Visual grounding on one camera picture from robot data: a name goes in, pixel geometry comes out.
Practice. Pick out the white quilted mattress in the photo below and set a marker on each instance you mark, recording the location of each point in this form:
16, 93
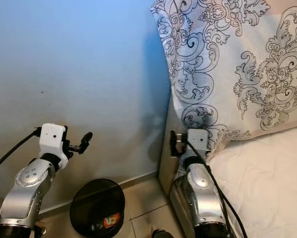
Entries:
267, 183

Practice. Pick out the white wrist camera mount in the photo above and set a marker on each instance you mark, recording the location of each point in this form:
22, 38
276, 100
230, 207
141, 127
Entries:
53, 139
199, 141

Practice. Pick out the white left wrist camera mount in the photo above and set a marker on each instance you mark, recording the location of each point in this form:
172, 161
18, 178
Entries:
53, 139

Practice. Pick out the black right robot foot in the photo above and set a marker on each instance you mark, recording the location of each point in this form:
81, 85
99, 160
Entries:
162, 234

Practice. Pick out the orange packet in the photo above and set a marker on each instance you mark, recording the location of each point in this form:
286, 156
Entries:
111, 220

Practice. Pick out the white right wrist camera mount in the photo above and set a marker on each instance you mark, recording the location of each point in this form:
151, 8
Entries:
199, 141

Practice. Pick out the beige bed frame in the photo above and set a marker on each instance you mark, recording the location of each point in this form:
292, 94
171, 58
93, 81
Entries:
165, 173

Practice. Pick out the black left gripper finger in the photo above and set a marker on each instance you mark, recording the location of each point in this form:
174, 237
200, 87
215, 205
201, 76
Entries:
88, 137

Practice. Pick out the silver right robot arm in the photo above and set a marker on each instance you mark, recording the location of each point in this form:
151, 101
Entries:
203, 198

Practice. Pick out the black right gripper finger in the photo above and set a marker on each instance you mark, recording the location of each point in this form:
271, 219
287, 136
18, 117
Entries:
173, 143

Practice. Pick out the white ornament print pillow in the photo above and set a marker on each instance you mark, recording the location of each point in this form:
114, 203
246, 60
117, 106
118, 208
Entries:
217, 59

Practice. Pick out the black round waste bin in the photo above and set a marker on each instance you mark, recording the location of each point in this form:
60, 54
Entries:
86, 203

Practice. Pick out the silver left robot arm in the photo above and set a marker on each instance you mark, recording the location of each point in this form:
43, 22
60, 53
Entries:
24, 193

